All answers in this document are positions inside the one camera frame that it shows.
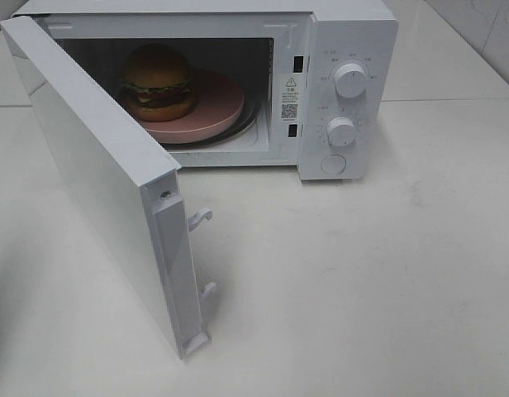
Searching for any toy hamburger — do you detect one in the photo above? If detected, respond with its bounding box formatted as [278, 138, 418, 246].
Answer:
[119, 43, 196, 122]

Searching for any upper white power knob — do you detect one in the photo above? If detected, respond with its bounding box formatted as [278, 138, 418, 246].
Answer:
[333, 60, 368, 98]

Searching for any round white door release button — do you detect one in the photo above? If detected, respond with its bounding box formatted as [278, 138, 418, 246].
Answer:
[321, 155, 346, 175]

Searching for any pink round plate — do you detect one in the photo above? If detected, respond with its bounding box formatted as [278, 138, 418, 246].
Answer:
[140, 69, 246, 145]

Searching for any glass microwave turntable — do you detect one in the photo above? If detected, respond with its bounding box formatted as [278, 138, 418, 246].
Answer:
[160, 97, 260, 149]

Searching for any lower white timer knob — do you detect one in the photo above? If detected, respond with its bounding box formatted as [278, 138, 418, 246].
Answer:
[326, 117, 357, 147]

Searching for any white microwave oven body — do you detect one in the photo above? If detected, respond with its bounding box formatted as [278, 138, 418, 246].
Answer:
[10, 1, 398, 180]

